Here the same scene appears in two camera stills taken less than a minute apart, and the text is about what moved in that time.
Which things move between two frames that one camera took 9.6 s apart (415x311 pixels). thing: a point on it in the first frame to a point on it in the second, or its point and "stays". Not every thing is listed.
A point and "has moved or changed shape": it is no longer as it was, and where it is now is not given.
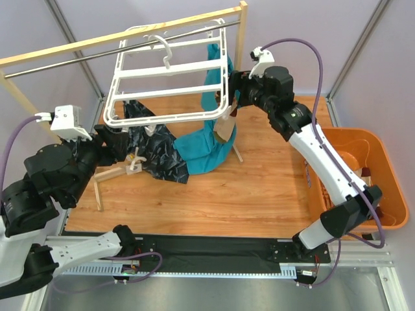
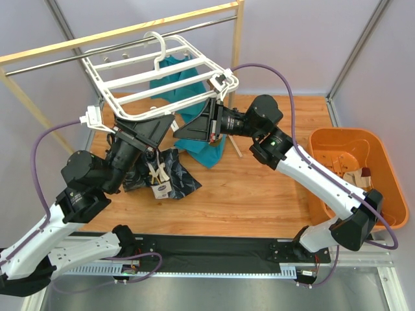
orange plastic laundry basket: x=364 y=150 stays
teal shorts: x=199 y=149 to x=178 y=81
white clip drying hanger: x=170 y=71 has moved or changed shape
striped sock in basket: x=364 y=173 stays
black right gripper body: x=235 y=89 to x=214 y=120
